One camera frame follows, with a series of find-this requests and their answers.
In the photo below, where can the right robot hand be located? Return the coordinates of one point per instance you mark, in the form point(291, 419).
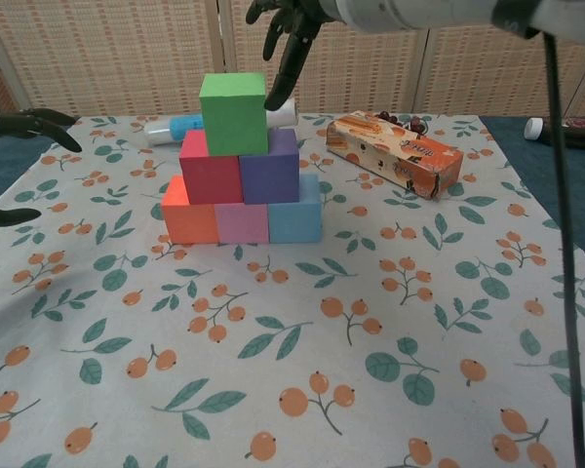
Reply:
point(292, 34)

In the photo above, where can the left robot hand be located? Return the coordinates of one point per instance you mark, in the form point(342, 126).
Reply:
point(19, 124)

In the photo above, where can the green foam cube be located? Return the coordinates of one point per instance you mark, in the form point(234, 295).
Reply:
point(234, 117)

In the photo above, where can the purple foam cube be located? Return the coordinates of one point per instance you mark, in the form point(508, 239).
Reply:
point(270, 175)

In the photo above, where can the red foam cube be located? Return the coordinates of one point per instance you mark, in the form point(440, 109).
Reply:
point(209, 178)

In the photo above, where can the light blue foam cube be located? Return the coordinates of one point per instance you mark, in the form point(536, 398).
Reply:
point(295, 219)

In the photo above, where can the pink foam cube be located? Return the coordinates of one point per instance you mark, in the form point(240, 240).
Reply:
point(243, 222)

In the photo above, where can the orange foam cube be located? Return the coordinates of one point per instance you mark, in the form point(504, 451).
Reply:
point(190, 222)

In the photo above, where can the teal padded table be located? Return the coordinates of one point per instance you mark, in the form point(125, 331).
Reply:
point(10, 156)

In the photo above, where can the bamboo folding screen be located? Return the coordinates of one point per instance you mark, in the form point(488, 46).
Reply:
point(127, 49)

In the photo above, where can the white bag roll blue band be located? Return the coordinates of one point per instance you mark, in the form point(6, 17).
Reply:
point(173, 131)

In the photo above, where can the orange biscuit box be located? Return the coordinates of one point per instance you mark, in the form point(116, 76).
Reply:
point(419, 151)

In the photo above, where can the dark juice bottle white cap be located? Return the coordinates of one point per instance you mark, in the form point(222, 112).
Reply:
point(580, 131)

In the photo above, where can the floral berry print tablecloth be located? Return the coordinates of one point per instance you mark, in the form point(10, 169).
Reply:
point(292, 390)

